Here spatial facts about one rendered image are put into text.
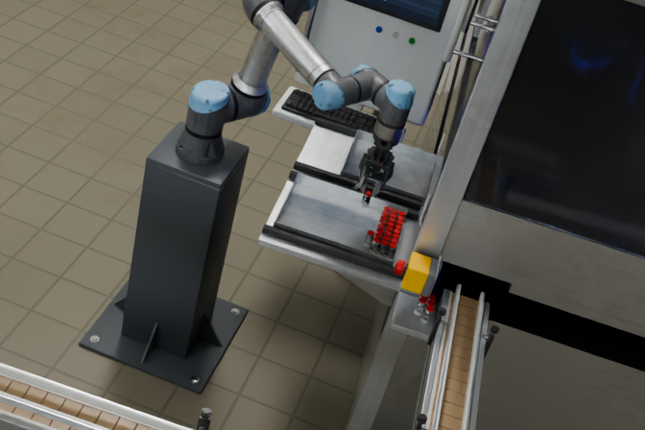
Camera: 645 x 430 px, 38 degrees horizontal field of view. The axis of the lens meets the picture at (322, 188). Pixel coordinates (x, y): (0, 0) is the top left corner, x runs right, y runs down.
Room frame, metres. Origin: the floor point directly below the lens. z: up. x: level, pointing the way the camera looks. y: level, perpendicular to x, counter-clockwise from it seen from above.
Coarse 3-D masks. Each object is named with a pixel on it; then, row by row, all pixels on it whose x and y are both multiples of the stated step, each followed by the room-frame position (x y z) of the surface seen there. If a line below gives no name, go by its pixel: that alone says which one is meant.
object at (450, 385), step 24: (456, 288) 1.86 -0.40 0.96; (456, 312) 1.76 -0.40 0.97; (480, 312) 1.79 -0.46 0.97; (432, 336) 1.71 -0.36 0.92; (456, 336) 1.72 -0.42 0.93; (480, 336) 1.71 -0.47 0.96; (432, 360) 1.61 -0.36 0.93; (456, 360) 1.64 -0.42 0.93; (480, 360) 1.66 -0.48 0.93; (432, 384) 1.54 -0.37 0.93; (456, 384) 1.56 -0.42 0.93; (480, 384) 1.58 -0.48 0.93; (432, 408) 1.47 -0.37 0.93; (456, 408) 1.49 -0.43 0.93
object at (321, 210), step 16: (304, 176) 2.24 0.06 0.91; (288, 192) 2.13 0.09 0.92; (304, 192) 2.20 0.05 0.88; (320, 192) 2.22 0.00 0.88; (336, 192) 2.23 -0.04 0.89; (352, 192) 2.23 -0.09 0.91; (288, 208) 2.10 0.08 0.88; (304, 208) 2.13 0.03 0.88; (320, 208) 2.15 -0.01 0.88; (336, 208) 2.17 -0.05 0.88; (352, 208) 2.19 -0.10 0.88; (368, 208) 2.21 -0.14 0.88; (400, 208) 2.22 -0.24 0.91; (288, 224) 2.04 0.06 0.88; (304, 224) 2.06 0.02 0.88; (320, 224) 2.08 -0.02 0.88; (336, 224) 2.10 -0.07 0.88; (352, 224) 2.12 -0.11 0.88; (368, 224) 2.14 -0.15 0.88; (320, 240) 1.98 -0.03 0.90; (336, 240) 2.02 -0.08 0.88; (352, 240) 2.04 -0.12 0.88; (368, 256) 1.97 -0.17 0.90; (384, 256) 2.01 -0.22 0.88
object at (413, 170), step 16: (352, 144) 2.48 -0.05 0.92; (368, 144) 2.56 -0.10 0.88; (400, 144) 2.56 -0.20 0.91; (352, 160) 2.44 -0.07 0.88; (400, 160) 2.52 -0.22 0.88; (416, 160) 2.54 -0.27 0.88; (432, 160) 2.55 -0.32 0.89; (352, 176) 2.32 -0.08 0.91; (400, 176) 2.43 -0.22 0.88; (416, 176) 2.45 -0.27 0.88; (400, 192) 2.30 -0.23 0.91; (416, 192) 2.36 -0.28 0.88
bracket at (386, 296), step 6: (348, 276) 2.01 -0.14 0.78; (354, 282) 2.00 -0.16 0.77; (360, 282) 2.00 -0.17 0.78; (366, 282) 2.00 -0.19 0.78; (366, 288) 2.00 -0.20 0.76; (372, 288) 2.00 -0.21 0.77; (378, 288) 2.00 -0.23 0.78; (384, 288) 2.00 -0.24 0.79; (372, 294) 2.00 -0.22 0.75; (378, 294) 2.00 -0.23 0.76; (384, 294) 2.00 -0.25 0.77; (390, 294) 2.00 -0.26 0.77; (384, 300) 2.00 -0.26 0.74; (390, 300) 2.00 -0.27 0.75
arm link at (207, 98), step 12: (204, 84) 2.41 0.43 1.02; (216, 84) 2.42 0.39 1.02; (192, 96) 2.36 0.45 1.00; (204, 96) 2.35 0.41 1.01; (216, 96) 2.36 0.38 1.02; (228, 96) 2.39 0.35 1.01; (192, 108) 2.34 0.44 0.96; (204, 108) 2.33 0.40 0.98; (216, 108) 2.34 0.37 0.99; (228, 108) 2.38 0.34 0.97; (192, 120) 2.34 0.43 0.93; (204, 120) 2.33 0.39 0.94; (216, 120) 2.35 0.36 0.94; (228, 120) 2.39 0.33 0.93; (204, 132) 2.33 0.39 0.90; (216, 132) 2.36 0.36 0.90
